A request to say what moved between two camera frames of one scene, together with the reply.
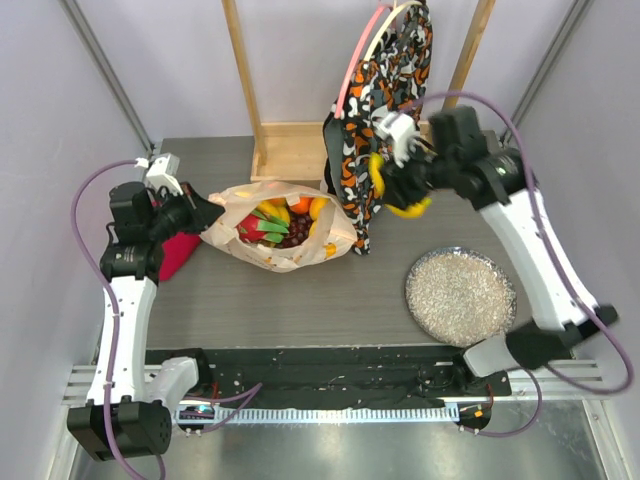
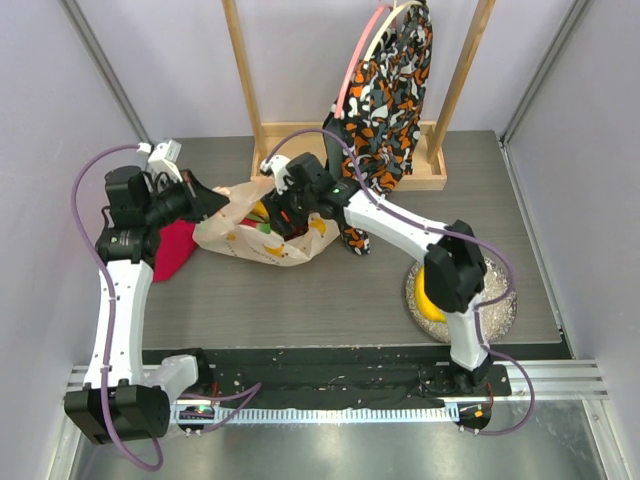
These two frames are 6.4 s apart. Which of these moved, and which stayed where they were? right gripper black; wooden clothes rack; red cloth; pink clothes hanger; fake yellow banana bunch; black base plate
Moved: fake yellow banana bunch; right gripper black
Stayed: wooden clothes rack; red cloth; black base plate; pink clothes hanger
